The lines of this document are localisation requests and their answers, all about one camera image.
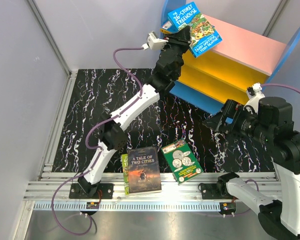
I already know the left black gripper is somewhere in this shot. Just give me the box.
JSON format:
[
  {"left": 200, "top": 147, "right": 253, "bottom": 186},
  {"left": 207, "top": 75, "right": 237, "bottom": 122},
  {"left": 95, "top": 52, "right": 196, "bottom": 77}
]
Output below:
[{"left": 159, "top": 26, "right": 190, "bottom": 78}]

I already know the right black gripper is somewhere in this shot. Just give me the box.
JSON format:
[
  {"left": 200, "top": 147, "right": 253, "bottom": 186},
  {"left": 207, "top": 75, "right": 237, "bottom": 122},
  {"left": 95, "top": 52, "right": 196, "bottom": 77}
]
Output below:
[{"left": 203, "top": 98, "right": 273, "bottom": 143}]

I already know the blue 26-Storey Treehouse book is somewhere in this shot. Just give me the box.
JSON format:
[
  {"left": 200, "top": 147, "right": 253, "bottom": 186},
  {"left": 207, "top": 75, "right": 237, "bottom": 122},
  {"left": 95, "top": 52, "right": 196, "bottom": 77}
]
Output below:
[{"left": 167, "top": 1, "right": 223, "bottom": 58}]

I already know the A Tale of Two Cities book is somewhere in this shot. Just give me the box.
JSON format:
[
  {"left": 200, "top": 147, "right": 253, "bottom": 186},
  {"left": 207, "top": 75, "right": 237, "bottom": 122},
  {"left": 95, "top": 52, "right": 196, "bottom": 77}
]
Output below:
[{"left": 127, "top": 146, "right": 162, "bottom": 195}]

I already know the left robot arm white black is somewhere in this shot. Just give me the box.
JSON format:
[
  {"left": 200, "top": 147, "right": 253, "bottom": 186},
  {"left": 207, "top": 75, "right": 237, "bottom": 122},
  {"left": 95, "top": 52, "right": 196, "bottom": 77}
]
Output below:
[{"left": 77, "top": 26, "right": 191, "bottom": 199}]

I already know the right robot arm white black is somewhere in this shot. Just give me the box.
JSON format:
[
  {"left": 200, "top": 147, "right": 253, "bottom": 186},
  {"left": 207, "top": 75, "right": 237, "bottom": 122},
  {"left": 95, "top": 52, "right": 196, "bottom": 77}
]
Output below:
[{"left": 204, "top": 96, "right": 300, "bottom": 240}]

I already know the yellow book on shelf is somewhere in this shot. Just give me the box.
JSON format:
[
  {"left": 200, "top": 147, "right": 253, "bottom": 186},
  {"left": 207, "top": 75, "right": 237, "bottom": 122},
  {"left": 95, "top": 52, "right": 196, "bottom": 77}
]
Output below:
[{"left": 160, "top": 20, "right": 178, "bottom": 35}]

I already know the colourful wooden bookshelf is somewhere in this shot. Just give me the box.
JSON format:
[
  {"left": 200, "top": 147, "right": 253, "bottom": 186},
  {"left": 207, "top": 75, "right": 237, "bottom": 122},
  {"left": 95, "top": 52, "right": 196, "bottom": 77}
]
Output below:
[{"left": 171, "top": 0, "right": 300, "bottom": 115}]

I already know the green coin guide book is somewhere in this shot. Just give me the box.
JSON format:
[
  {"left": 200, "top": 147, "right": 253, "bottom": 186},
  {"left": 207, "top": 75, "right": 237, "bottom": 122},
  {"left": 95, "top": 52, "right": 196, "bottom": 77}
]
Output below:
[{"left": 161, "top": 138, "right": 204, "bottom": 185}]

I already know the black marble pattern mat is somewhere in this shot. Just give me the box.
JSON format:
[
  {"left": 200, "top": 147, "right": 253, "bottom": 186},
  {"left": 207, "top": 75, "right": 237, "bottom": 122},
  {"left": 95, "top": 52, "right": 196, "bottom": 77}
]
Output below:
[{"left": 50, "top": 68, "right": 276, "bottom": 174}]

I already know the green 65-Storey Treehouse book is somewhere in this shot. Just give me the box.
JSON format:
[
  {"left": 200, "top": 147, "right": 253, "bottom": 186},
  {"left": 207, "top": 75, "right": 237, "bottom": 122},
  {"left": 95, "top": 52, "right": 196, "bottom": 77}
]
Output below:
[{"left": 121, "top": 154, "right": 129, "bottom": 195}]

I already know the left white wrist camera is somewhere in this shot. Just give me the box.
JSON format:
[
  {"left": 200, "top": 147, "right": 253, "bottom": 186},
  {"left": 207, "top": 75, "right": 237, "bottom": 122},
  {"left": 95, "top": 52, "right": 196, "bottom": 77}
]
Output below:
[{"left": 142, "top": 31, "right": 168, "bottom": 51}]

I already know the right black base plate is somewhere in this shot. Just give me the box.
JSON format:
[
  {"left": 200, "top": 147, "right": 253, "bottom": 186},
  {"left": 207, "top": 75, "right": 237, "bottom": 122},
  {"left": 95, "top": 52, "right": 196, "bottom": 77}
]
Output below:
[{"left": 198, "top": 181, "right": 248, "bottom": 200}]

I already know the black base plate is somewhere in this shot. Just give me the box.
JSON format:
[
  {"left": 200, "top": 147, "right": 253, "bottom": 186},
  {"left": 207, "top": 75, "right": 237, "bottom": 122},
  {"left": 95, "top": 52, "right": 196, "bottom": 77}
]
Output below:
[
  {"left": 69, "top": 183, "right": 115, "bottom": 200},
  {"left": 198, "top": 181, "right": 248, "bottom": 200}
]

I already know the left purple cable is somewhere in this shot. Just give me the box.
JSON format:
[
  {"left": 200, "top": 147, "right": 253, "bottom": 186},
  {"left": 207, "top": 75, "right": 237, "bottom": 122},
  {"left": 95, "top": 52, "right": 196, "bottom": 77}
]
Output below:
[{"left": 50, "top": 47, "right": 147, "bottom": 236}]

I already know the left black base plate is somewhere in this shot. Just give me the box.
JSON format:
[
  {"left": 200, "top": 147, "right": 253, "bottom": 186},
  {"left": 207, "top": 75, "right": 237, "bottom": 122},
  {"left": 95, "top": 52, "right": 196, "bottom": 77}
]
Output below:
[{"left": 69, "top": 183, "right": 115, "bottom": 200}]

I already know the aluminium rail frame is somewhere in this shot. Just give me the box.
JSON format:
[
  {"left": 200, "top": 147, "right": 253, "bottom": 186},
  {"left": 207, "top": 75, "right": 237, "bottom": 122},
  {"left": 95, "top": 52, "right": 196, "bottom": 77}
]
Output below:
[{"left": 23, "top": 172, "right": 282, "bottom": 203}]

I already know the slotted white cable duct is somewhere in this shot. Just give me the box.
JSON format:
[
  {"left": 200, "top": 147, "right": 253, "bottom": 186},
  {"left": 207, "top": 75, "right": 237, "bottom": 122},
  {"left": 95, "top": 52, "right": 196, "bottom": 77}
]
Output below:
[{"left": 34, "top": 201, "right": 221, "bottom": 212}]

